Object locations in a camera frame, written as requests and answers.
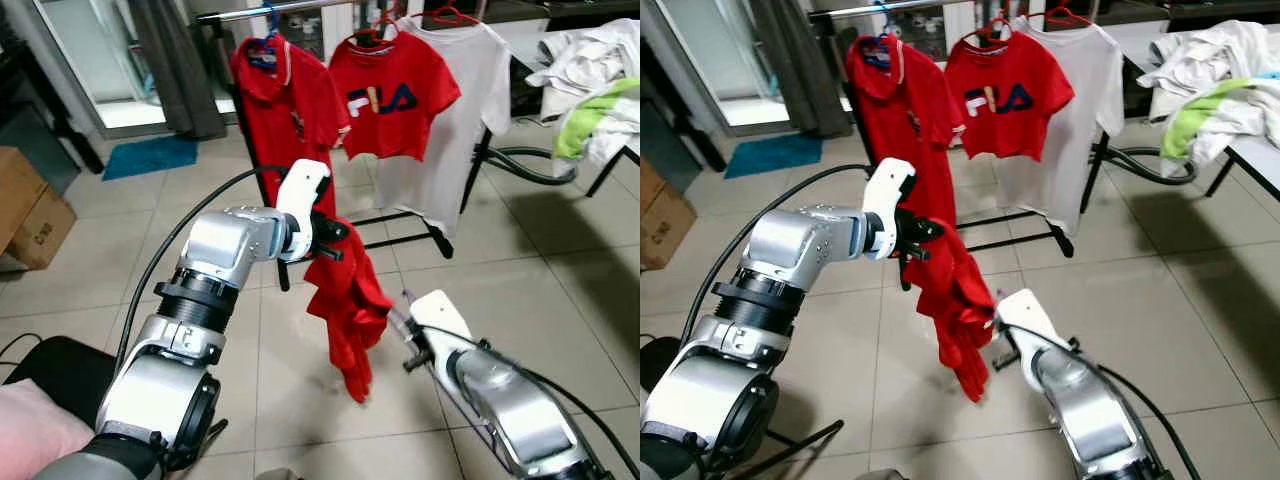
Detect blue hanger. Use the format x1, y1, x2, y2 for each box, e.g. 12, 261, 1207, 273
245, 2, 286, 71
862, 2, 901, 71

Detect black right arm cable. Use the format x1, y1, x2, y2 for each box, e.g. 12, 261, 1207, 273
470, 335, 641, 476
1050, 335, 1201, 480

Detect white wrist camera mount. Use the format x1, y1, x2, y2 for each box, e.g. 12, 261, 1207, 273
862, 158, 918, 261
408, 290, 476, 351
995, 288, 1061, 356
275, 158, 333, 263

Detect white crumpled garment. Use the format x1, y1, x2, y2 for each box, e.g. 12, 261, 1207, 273
525, 18, 641, 166
1138, 20, 1280, 166

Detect red FILA T-shirt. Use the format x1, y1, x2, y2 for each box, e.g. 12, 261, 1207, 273
945, 33, 1076, 163
328, 35, 463, 163

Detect red polo shirt white trim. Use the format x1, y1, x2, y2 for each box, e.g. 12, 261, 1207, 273
845, 35, 969, 226
230, 35, 351, 226

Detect black clothes rack silver bar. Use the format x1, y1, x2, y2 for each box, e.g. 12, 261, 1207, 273
195, 0, 501, 293
810, 0, 1116, 293

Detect blue floor mat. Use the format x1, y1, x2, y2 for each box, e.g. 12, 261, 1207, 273
102, 135, 199, 183
723, 135, 824, 181

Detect red collared shirt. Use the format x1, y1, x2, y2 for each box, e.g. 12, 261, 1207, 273
893, 225, 999, 404
303, 225, 396, 404

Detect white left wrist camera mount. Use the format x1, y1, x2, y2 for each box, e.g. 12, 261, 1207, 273
862, 158, 918, 261
275, 158, 333, 263

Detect pink pillow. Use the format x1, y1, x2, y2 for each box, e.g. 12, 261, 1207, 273
0, 378, 96, 480

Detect green white garment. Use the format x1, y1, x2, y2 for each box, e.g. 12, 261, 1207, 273
1165, 75, 1256, 161
552, 75, 641, 161

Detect printed cardboard box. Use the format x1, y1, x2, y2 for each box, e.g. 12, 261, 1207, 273
5, 185, 79, 271
640, 185, 698, 271

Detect white table black legs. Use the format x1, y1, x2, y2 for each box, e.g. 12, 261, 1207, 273
500, 18, 641, 198
1110, 20, 1280, 201

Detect white T-shirt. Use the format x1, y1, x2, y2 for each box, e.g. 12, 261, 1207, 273
375, 18, 513, 239
995, 15, 1126, 239

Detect plain cardboard box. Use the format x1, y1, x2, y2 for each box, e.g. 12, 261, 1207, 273
0, 147, 51, 251
640, 158, 669, 201

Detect grey curtain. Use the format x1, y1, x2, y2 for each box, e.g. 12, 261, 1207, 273
130, 0, 229, 141
750, 0, 851, 139

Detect black hose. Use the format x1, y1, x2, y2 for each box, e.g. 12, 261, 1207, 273
1105, 145, 1198, 188
490, 145, 581, 188

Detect glass door white frame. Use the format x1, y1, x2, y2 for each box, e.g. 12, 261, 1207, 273
655, 0, 766, 136
30, 0, 151, 141

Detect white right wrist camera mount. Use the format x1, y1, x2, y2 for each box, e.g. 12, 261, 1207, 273
408, 290, 476, 351
995, 288, 1061, 356

